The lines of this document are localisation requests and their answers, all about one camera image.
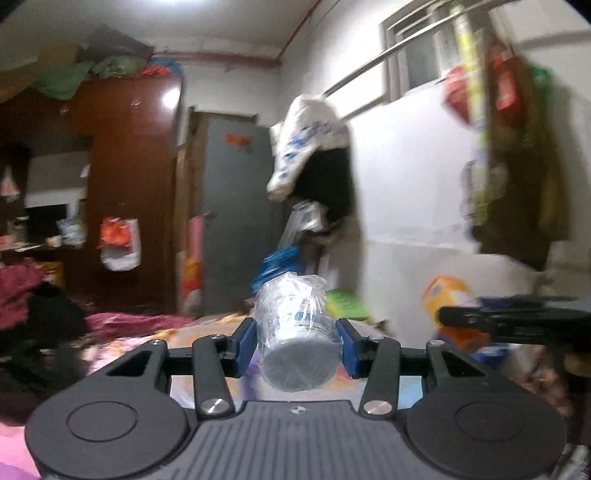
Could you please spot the grey door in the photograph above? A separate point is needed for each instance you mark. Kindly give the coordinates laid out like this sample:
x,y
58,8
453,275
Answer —
x,y
241,225

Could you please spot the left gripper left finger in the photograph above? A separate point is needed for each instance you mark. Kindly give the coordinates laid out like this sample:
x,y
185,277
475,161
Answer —
x,y
216,358

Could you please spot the orange package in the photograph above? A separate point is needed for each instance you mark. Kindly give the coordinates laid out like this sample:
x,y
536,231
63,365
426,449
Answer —
x,y
448,302

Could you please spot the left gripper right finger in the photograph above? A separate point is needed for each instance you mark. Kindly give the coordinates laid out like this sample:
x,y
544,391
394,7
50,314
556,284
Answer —
x,y
378,360

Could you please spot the orange white hanging bag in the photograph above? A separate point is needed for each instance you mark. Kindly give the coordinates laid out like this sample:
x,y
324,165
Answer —
x,y
119,244

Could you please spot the red plaid blanket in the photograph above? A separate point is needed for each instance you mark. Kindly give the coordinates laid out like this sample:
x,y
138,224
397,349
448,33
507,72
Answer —
x,y
17,283

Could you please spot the dark red wooden wardrobe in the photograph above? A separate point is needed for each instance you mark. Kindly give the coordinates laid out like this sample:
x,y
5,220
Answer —
x,y
128,128

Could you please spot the yellow floral blanket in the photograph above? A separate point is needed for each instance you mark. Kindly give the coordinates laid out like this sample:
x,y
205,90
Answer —
x,y
98,356

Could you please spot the white black hanging hoodie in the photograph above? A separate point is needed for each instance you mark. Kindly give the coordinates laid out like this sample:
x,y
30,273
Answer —
x,y
312,160

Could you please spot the green yellow box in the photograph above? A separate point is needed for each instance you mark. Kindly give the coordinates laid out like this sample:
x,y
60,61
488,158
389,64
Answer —
x,y
341,304

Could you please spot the blue plastic bag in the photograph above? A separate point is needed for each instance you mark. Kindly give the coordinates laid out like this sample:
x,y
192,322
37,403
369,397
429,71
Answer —
x,y
277,263

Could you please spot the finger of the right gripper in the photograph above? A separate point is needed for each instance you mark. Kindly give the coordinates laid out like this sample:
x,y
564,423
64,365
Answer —
x,y
548,321

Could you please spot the plastic cup stack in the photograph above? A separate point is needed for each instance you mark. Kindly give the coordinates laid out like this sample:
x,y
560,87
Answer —
x,y
299,345

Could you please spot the olive hanging clothes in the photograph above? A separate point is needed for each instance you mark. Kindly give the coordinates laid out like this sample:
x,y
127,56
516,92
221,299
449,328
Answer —
x,y
515,194

